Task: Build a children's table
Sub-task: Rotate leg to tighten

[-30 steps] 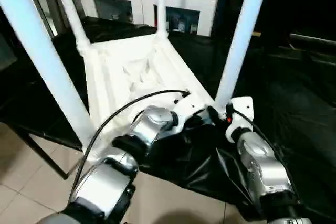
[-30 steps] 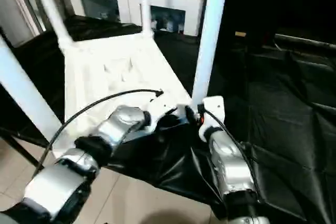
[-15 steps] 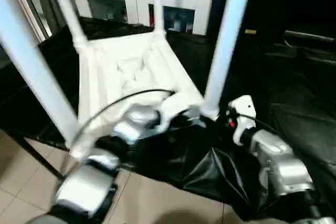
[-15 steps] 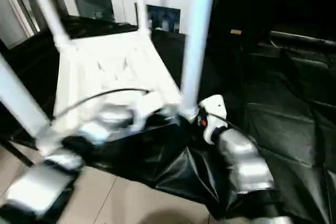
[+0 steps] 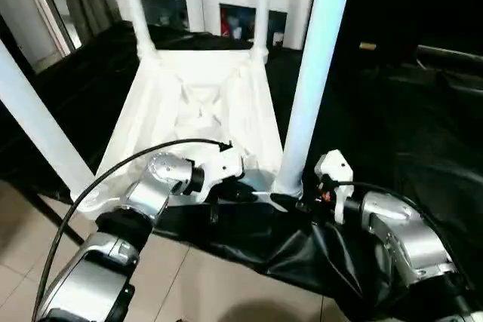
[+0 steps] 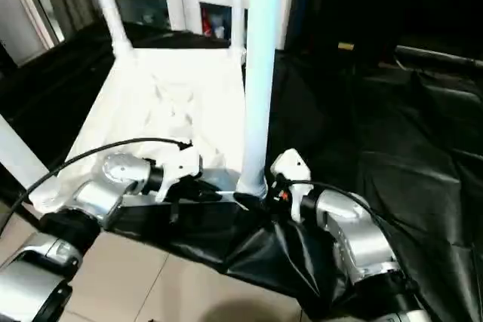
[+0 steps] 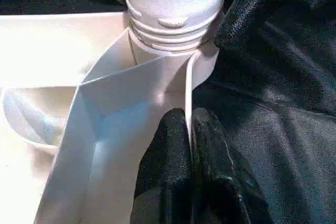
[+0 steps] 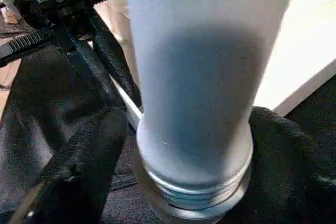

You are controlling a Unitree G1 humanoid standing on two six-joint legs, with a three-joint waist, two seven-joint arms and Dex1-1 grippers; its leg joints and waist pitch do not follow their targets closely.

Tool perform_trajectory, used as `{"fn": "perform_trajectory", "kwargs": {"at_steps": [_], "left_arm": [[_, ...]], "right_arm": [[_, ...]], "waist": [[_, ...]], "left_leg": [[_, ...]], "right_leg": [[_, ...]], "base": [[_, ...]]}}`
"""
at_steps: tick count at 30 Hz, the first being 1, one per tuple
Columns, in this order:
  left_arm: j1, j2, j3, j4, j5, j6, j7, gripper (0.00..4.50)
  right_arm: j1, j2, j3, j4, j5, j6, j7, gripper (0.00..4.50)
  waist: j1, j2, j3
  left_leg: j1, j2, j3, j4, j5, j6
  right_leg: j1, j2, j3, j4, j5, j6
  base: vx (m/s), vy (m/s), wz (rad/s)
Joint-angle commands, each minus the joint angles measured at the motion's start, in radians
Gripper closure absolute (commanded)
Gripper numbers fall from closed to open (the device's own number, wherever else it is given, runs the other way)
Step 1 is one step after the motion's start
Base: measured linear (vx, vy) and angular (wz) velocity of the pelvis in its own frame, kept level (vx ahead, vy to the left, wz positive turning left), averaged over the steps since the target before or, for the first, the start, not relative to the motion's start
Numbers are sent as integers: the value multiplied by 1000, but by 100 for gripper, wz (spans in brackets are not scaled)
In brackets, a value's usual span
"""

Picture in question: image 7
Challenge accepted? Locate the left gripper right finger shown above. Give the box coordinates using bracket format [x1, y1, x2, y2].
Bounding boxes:
[190, 107, 275, 224]

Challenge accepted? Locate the white plastic table top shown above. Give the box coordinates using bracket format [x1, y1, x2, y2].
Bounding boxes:
[0, 12, 221, 224]

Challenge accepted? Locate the white plastic table leg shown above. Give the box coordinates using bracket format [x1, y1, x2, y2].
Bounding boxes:
[125, 0, 226, 52]

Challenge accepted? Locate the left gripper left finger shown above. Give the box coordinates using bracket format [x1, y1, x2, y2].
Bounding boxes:
[130, 108, 195, 224]

